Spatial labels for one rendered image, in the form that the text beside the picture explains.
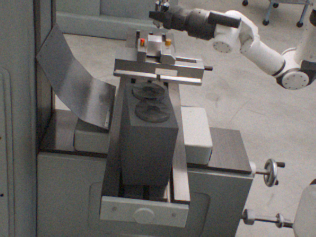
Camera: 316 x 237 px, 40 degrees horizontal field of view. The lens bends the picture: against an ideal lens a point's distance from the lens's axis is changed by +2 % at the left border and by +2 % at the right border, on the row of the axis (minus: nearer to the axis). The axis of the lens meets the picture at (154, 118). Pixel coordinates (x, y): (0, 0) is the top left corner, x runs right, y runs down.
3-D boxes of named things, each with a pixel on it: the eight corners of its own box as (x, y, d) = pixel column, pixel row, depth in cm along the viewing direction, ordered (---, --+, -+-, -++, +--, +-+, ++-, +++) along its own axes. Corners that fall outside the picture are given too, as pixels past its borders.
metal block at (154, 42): (158, 50, 168) (161, 36, 165) (159, 56, 163) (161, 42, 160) (145, 48, 168) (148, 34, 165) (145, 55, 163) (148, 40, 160)
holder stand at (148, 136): (157, 138, 131) (167, 80, 120) (168, 186, 112) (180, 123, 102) (118, 136, 129) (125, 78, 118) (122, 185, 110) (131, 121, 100)
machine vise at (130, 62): (198, 69, 178) (203, 45, 172) (202, 86, 165) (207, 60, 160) (114, 60, 175) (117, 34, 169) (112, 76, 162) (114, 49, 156)
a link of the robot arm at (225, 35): (209, 22, 141) (242, 30, 138) (197, 48, 138) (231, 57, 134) (209, -1, 131) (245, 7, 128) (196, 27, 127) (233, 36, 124)
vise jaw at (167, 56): (172, 52, 172) (174, 43, 170) (174, 65, 162) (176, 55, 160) (158, 50, 172) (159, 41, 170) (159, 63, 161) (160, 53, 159)
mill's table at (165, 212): (171, 47, 216) (174, 31, 212) (187, 229, 111) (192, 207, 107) (126, 40, 215) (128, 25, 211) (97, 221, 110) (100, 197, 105)
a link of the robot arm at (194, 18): (178, -2, 142) (213, 5, 138) (174, 26, 147) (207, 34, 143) (164, 7, 131) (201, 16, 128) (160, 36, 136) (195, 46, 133)
